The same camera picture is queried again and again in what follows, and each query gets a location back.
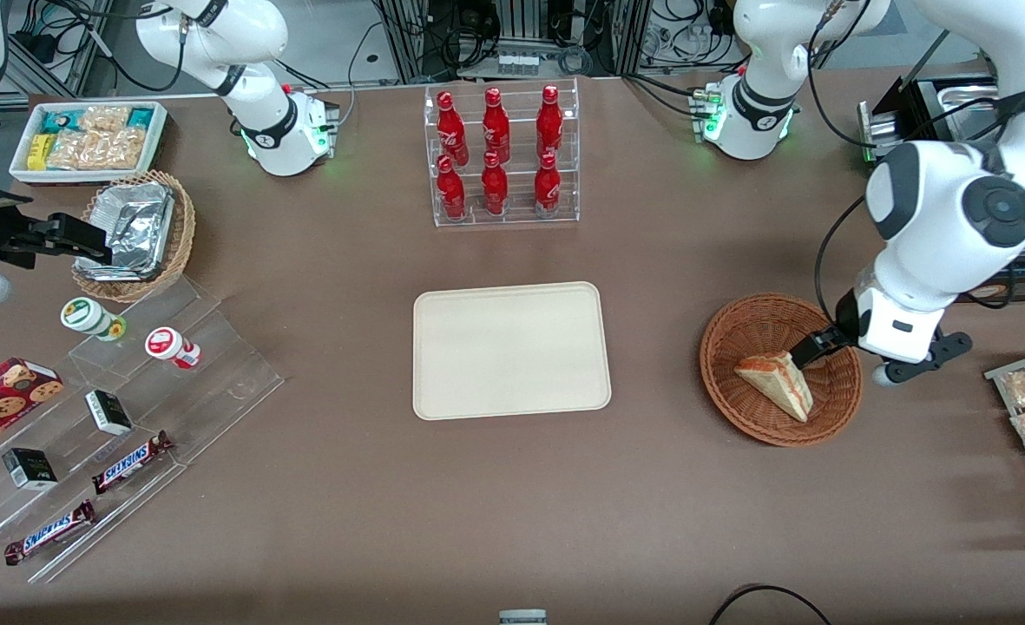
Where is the clear acrylic stepped stand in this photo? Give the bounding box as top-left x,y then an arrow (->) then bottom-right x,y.
0,275 -> 286,585

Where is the stainless steel pan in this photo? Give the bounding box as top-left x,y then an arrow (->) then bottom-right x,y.
937,81 -> 1001,114

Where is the black food display case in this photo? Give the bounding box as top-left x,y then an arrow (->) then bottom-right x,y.
857,74 -> 1025,305

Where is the round brown wicker basket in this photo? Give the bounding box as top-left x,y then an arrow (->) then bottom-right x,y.
700,293 -> 864,448

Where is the red chocolate cookie box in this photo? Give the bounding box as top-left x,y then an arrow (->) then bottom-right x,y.
0,357 -> 65,462

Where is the large clear cracker bag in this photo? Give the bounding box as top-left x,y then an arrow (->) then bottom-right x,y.
47,128 -> 146,173

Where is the small black carton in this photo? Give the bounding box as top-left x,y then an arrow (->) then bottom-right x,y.
2,447 -> 59,492
84,389 -> 135,437

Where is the small clear cracker bag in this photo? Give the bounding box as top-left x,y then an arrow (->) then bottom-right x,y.
78,104 -> 132,136

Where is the Snickers chocolate bar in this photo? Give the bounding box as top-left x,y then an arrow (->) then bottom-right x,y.
3,499 -> 97,567
91,430 -> 175,497

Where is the beige rectangular serving tray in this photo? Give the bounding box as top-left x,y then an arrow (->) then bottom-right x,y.
413,281 -> 613,422

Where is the aluminium equipment rack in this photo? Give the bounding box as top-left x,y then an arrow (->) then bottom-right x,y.
371,0 -> 654,85

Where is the white rectangular snack bin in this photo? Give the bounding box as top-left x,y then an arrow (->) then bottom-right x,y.
9,101 -> 169,187

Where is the red lid yogurt cup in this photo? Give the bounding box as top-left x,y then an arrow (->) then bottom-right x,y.
145,326 -> 203,372

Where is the clear acrylic bottle rack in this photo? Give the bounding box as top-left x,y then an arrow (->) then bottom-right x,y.
424,78 -> 581,228

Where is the red cola bottle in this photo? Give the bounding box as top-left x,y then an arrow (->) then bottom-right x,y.
533,151 -> 563,219
480,151 -> 510,217
482,87 -> 512,165
435,155 -> 468,220
437,90 -> 470,168
535,84 -> 565,161

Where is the green lid yogurt cup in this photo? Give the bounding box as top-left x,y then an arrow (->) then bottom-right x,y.
60,297 -> 128,343

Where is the wicker basket holding foil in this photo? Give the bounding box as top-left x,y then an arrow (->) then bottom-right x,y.
71,170 -> 197,304

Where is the triangular sandwich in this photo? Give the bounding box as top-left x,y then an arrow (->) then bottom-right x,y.
733,351 -> 815,424

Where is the black cable loop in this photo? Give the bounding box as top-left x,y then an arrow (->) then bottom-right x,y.
707,583 -> 835,625

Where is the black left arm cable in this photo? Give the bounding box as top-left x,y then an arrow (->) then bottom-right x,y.
812,196 -> 869,336

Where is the aluminium foil tray stack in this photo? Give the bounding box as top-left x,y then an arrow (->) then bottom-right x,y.
76,181 -> 177,283

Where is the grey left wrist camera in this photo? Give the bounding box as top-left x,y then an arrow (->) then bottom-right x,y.
872,332 -> 973,388

